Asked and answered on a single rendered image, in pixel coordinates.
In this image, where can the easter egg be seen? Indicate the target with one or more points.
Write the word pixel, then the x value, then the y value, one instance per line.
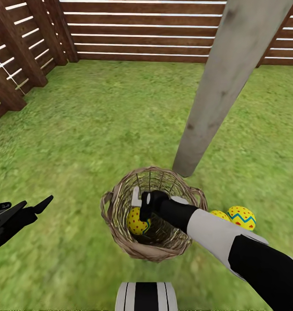
pixel 220 214
pixel 137 227
pixel 242 217

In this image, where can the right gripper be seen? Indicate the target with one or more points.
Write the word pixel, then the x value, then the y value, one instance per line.
pixel 145 213

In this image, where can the wicker basket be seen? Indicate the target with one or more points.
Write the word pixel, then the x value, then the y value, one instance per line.
pixel 167 248

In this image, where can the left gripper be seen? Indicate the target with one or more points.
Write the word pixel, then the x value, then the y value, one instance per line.
pixel 15 218

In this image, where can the tree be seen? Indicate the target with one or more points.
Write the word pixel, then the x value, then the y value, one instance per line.
pixel 245 31

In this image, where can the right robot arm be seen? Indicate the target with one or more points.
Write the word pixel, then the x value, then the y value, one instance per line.
pixel 243 253

